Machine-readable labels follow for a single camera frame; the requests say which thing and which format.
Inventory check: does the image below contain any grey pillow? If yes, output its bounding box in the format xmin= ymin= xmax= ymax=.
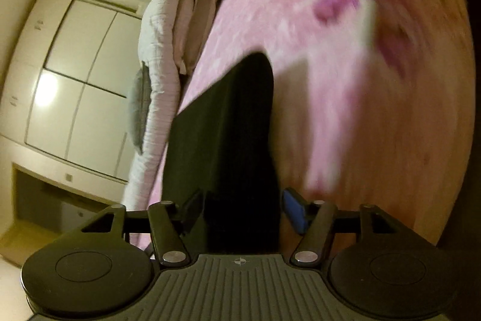
xmin=129 ymin=66 xmax=154 ymax=156

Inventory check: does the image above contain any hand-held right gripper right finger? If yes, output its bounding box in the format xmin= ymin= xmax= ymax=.
xmin=282 ymin=187 xmax=395 ymax=265

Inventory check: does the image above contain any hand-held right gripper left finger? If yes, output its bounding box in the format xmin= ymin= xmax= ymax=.
xmin=81 ymin=191 xmax=205 ymax=267

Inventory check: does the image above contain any black cloth garment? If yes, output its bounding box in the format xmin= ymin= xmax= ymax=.
xmin=161 ymin=52 xmax=282 ymax=256

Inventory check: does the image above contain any grey storage box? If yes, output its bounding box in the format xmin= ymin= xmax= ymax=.
xmin=58 ymin=199 xmax=111 ymax=231

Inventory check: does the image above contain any pale quilted comforter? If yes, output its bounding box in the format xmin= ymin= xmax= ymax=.
xmin=122 ymin=0 xmax=188 ymax=211

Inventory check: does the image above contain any white wardrobe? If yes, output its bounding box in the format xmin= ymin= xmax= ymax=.
xmin=0 ymin=0 xmax=145 ymax=186

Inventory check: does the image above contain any pink mottled blanket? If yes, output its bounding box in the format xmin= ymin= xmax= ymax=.
xmin=126 ymin=0 xmax=414 ymax=250

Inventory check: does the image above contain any pale pink folded pillow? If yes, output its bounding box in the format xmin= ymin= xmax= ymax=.
xmin=173 ymin=0 xmax=228 ymax=75

